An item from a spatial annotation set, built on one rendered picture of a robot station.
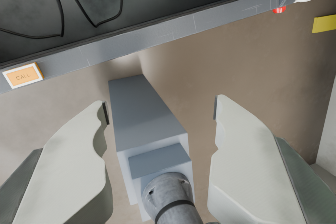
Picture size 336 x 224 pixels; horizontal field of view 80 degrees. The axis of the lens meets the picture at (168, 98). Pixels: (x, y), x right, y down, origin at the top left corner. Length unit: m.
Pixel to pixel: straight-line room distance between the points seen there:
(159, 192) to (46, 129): 1.11
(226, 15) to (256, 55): 1.34
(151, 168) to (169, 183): 0.07
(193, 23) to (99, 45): 0.19
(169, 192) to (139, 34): 0.41
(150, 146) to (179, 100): 0.92
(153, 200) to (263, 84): 1.53
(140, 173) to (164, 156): 0.09
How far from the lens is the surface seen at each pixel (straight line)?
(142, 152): 0.69
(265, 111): 2.07
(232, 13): 0.48
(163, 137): 0.69
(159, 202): 0.60
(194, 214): 0.57
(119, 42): 0.40
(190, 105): 1.61
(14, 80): 0.42
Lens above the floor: 1.35
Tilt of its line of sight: 63 degrees down
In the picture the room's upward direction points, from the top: 140 degrees clockwise
